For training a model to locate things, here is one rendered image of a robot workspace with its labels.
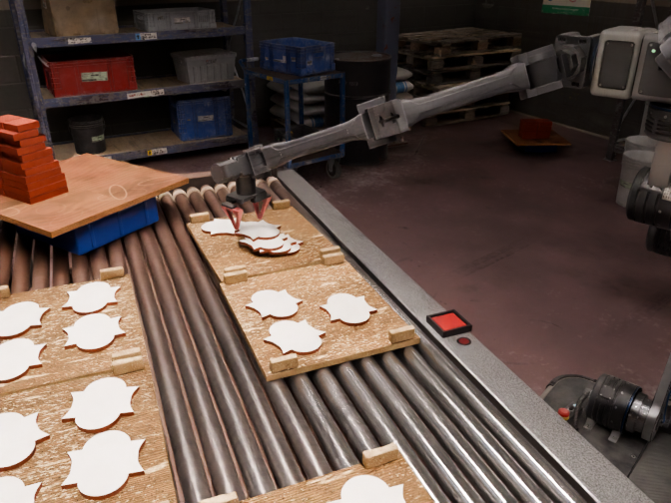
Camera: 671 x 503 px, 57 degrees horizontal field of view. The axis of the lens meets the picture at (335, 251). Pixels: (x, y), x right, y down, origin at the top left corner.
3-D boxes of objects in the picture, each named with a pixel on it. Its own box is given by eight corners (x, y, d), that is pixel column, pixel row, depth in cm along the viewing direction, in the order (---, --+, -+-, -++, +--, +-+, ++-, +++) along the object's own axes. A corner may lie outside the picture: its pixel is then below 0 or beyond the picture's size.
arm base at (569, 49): (584, 88, 151) (593, 36, 146) (572, 93, 146) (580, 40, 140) (550, 83, 156) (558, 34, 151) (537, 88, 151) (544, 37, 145)
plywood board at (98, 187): (87, 158, 222) (86, 153, 221) (189, 183, 198) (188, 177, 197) (-53, 201, 184) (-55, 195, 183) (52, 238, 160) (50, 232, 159)
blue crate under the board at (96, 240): (97, 202, 210) (92, 174, 206) (162, 221, 196) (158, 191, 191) (13, 234, 187) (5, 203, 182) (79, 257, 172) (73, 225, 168)
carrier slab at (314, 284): (344, 263, 169) (345, 258, 168) (419, 343, 135) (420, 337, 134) (219, 288, 157) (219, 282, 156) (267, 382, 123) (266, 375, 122)
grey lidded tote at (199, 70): (222, 73, 583) (220, 47, 573) (240, 79, 557) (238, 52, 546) (172, 79, 557) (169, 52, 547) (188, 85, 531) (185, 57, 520)
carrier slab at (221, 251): (292, 210, 204) (292, 205, 203) (344, 260, 171) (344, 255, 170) (186, 228, 191) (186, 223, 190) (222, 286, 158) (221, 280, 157)
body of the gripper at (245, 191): (267, 196, 179) (266, 171, 175) (242, 206, 171) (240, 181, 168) (251, 191, 182) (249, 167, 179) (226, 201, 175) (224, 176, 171)
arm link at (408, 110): (388, 144, 137) (375, 99, 135) (375, 146, 150) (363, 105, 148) (570, 85, 141) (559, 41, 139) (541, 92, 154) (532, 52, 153)
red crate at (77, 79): (126, 81, 548) (121, 49, 536) (138, 90, 513) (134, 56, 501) (46, 89, 519) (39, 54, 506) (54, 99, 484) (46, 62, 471)
